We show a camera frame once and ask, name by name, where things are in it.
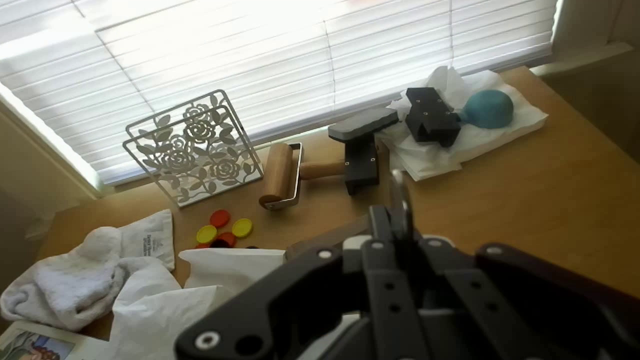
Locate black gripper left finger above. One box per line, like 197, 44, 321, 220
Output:
174, 203, 427, 360

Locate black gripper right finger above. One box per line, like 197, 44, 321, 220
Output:
405, 235, 640, 360

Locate silver spoon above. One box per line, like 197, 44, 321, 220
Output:
389, 170, 413, 240

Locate wooden roller tool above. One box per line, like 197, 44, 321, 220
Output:
257, 142, 343, 210

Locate black plastic block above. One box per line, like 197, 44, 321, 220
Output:
405, 88, 459, 148

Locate blue ball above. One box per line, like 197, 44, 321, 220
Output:
459, 90, 513, 129

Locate white metal floral napkin holder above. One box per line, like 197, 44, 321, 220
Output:
122, 90, 263, 208

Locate white cloth pile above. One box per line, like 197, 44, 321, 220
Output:
1, 210, 284, 360

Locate white window blinds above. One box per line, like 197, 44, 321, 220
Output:
0, 0, 557, 184

